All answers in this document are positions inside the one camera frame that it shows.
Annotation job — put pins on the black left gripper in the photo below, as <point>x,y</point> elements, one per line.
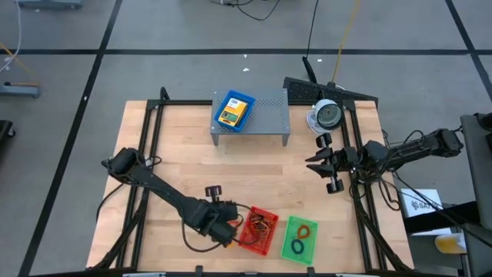
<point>219,219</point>

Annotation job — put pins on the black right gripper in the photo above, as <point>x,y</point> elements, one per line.
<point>342,158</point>

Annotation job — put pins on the yellow coil wristband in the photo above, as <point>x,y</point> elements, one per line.
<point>230,244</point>

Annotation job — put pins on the red plastic basket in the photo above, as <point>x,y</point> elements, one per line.
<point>268,240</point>

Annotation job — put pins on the red coil wristband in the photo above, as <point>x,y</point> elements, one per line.
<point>298,232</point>

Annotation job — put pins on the blue coil wristband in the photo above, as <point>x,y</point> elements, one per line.
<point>292,247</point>

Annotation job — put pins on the yellow carded product pack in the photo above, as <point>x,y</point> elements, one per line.
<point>232,112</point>

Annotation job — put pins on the blue plastic basket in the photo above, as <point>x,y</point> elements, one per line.
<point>222,104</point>

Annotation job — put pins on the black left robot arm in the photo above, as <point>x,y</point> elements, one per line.
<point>165,192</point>

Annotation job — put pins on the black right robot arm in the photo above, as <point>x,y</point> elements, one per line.
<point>415,148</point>

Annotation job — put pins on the orange coil wristband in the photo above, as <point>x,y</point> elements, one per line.
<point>233,222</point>

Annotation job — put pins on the grey perforated metal riser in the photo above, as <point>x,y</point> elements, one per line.
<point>271,115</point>

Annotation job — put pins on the black perforated mesh panel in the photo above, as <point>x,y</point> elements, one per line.
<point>303,90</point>

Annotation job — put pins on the green plastic basket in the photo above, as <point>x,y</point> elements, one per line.
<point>311,252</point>

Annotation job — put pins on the white cardboard box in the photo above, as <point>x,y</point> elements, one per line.
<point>421,200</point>

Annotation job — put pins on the black beam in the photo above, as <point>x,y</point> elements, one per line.
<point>442,221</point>

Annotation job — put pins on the yellow container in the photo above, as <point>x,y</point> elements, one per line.
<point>449,244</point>

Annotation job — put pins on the grey cabinet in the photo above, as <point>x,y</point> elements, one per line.
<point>478,173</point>

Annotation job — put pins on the black floor stand foot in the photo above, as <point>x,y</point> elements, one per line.
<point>4,131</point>

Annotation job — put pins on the grey stand base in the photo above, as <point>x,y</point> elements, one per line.
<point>19,91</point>
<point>50,4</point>

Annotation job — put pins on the white round dome camera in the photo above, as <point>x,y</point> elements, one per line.
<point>328,115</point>

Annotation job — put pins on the black aluminium table frame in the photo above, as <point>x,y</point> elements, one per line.
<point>180,102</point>

